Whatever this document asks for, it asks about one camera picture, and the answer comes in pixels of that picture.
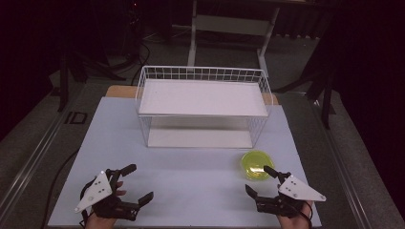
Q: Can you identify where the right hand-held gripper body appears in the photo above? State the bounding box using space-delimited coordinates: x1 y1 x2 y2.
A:
255 172 328 219

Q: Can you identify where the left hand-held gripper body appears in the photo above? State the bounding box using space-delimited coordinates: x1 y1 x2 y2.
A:
74 168 141 221

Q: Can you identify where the yellow-green plastic bowl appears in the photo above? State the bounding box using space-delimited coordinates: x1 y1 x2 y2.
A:
240 150 275 181

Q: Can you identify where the white wire shelf rack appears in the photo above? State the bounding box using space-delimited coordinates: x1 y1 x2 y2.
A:
135 65 274 150

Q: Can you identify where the person's right hand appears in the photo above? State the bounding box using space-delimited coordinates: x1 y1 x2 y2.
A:
276 199 314 229

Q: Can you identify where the black metal stand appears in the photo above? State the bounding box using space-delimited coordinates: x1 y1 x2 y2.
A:
272 56 337 130
56 47 127 113

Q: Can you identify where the white metal table frame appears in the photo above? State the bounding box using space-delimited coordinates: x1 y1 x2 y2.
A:
186 0 282 78

